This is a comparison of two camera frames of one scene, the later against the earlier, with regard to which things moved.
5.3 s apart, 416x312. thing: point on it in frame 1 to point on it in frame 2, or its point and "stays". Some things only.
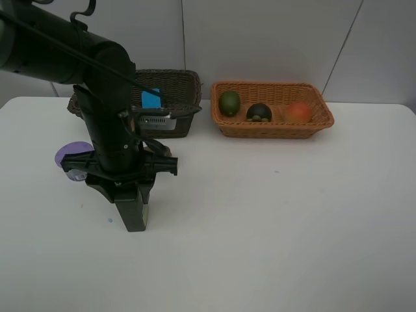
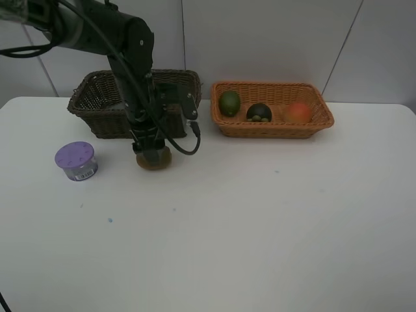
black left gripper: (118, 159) to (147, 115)
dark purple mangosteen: (259, 112) stays
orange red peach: (298, 113) stays
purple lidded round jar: (73, 147) stays
